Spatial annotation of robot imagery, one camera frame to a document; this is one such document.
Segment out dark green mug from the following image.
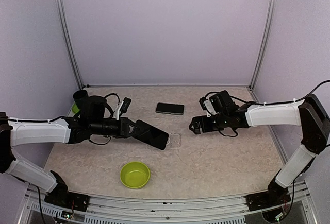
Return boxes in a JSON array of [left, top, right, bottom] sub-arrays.
[[73, 90, 88, 109]]

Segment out front aluminium rail base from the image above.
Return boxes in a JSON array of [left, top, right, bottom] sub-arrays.
[[15, 181, 319, 223]]

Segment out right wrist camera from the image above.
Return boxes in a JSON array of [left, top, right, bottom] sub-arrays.
[[199, 96, 216, 117]]

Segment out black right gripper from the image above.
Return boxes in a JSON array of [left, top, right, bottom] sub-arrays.
[[189, 112, 229, 134]]

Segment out green bowl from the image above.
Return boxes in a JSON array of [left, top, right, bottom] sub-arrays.
[[120, 162, 151, 189]]

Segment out aluminium frame post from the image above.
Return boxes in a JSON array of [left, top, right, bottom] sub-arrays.
[[55, 0, 84, 90], [249, 0, 277, 91]]

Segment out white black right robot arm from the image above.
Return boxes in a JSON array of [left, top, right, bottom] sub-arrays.
[[189, 90, 329, 210]]

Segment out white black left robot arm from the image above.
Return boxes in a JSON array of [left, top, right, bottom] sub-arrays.
[[1, 95, 141, 206]]

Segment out blue smartphone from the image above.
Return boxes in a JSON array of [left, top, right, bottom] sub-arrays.
[[133, 120, 169, 150]]

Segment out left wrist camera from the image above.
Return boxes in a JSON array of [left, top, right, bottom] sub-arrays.
[[113, 97, 131, 120]]

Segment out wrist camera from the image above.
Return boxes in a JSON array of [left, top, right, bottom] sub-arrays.
[[113, 97, 131, 120], [199, 96, 216, 117]]

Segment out green saucer plate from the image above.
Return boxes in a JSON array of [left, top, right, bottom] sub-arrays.
[[72, 104, 80, 114]]

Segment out right aluminium frame post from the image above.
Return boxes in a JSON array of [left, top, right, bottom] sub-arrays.
[[249, 0, 277, 91]]

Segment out left aluminium frame post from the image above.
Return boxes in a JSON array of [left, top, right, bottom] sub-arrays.
[[55, 0, 84, 90]]

